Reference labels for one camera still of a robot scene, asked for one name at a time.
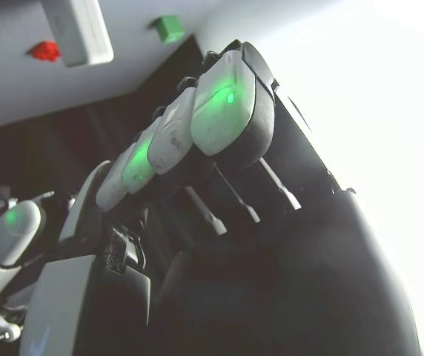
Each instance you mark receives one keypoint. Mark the white power strip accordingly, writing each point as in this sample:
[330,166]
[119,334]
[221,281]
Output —
[78,33]

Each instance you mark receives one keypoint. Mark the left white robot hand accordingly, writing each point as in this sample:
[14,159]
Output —
[256,259]

